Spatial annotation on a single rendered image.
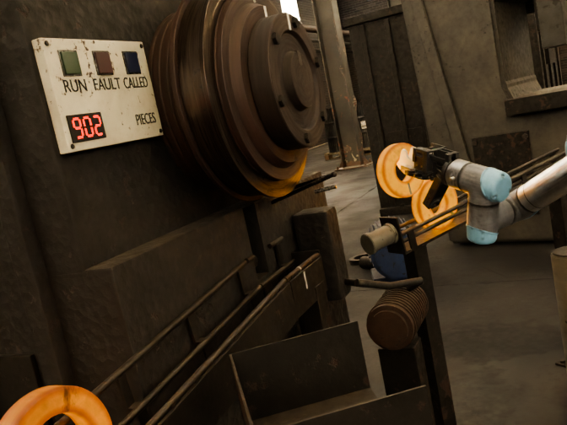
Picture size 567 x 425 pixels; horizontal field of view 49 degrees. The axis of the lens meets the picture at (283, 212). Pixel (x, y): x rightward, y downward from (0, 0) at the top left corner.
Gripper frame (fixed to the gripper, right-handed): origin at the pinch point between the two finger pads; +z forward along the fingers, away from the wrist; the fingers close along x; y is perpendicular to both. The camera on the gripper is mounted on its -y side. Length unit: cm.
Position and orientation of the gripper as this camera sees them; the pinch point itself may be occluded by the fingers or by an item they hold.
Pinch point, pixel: (400, 164)
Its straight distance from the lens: 178.4
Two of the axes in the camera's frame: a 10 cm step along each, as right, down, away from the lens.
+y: -0.6, -9.3, -3.7
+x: -8.4, 2.5, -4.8
